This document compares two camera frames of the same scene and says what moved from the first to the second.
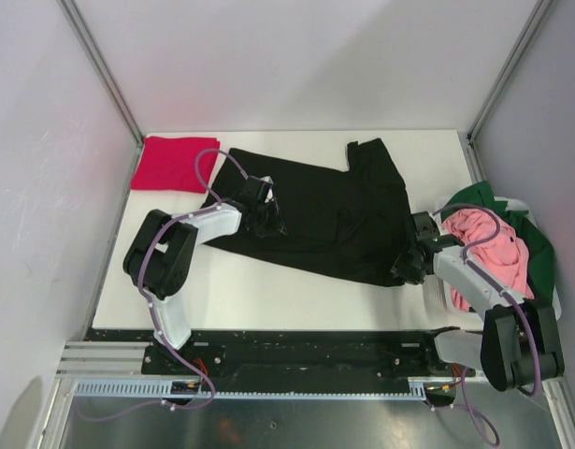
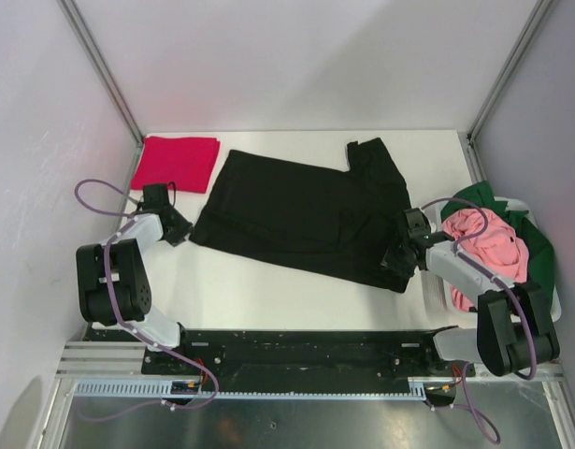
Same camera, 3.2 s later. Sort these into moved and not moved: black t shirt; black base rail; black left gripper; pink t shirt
Moved: black left gripper
Not moved: black t shirt; pink t shirt; black base rail
